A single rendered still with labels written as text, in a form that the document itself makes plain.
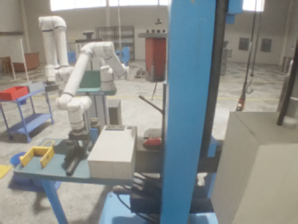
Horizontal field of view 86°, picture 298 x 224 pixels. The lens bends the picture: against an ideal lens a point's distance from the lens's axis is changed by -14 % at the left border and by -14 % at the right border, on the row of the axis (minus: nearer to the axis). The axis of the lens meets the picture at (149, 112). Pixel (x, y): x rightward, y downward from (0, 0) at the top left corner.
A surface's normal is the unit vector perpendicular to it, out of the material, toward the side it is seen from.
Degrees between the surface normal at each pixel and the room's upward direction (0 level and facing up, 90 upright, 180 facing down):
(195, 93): 90
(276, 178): 90
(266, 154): 90
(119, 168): 90
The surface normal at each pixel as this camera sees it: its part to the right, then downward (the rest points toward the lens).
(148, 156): -0.03, 0.39
